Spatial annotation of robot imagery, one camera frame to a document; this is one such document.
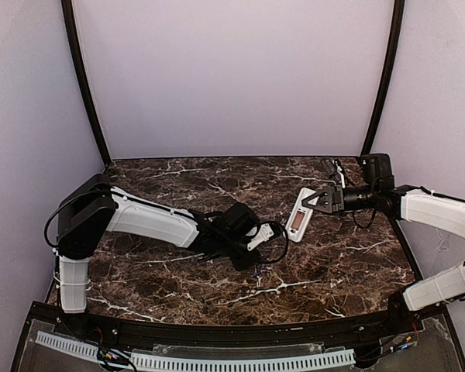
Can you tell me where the white remote control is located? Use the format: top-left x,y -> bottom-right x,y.
285,188 -> 318,243

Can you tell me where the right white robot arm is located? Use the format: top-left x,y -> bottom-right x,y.
301,153 -> 465,326

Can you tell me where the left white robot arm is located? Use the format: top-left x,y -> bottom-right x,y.
47,174 -> 274,314

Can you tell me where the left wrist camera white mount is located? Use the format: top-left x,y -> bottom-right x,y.
246,223 -> 274,251

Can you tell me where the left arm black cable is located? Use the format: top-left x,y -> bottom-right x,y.
251,220 -> 290,265

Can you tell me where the black front rail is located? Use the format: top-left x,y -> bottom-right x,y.
69,312 -> 390,349

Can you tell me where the centre grey cable duct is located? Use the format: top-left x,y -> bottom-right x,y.
129,347 -> 357,371

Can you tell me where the grey cable duct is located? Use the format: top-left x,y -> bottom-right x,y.
129,347 -> 357,371
35,331 -> 98,362

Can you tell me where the left black frame post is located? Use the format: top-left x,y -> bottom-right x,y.
60,0 -> 112,167

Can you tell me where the black frame post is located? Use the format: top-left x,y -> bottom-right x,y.
360,0 -> 405,156
60,0 -> 112,167

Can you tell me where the right black frame post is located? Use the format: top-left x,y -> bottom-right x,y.
360,0 -> 405,156

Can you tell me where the left grey cable duct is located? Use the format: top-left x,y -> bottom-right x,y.
35,331 -> 98,362

